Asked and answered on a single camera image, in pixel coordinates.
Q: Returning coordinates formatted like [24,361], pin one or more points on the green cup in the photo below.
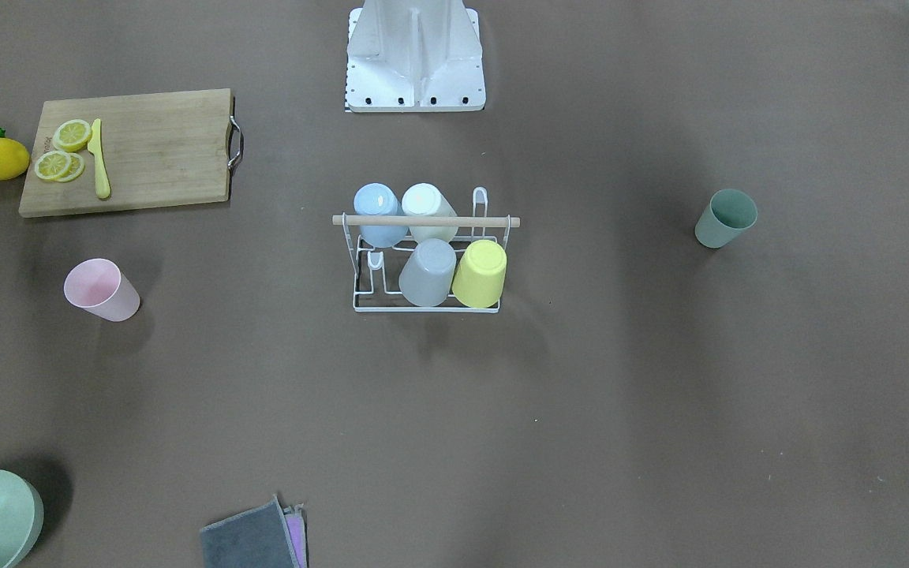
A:
[729,213]

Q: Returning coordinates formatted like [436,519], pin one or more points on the pink cup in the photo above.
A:
[98,286]

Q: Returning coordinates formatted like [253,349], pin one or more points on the yellow cup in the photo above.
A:
[480,275]

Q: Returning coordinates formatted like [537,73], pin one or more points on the grey cup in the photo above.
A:
[425,280]

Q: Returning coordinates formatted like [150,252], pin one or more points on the white cup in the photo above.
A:
[425,200]

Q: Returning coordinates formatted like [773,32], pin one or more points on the light blue cup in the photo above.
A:
[376,199]

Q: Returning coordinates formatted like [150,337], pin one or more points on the grey folded cloth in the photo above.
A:
[267,536]

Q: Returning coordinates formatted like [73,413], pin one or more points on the bamboo cutting board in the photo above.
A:
[160,150]

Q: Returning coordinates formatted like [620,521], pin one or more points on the yellow plastic knife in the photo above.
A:
[95,146]

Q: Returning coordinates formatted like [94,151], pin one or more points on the lemon slice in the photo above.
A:
[76,168]
[72,135]
[53,165]

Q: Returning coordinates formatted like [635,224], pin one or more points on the white wire cup holder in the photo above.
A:
[376,271]

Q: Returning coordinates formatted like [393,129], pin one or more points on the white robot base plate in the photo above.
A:
[414,56]

